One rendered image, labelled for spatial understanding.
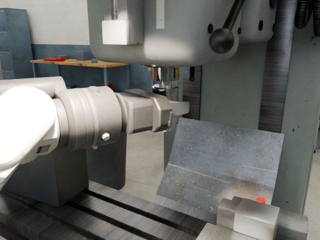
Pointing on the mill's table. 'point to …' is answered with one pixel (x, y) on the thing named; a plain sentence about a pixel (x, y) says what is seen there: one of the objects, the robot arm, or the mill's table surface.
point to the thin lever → (192, 74)
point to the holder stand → (51, 176)
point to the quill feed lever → (225, 31)
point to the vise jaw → (220, 234)
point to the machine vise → (228, 222)
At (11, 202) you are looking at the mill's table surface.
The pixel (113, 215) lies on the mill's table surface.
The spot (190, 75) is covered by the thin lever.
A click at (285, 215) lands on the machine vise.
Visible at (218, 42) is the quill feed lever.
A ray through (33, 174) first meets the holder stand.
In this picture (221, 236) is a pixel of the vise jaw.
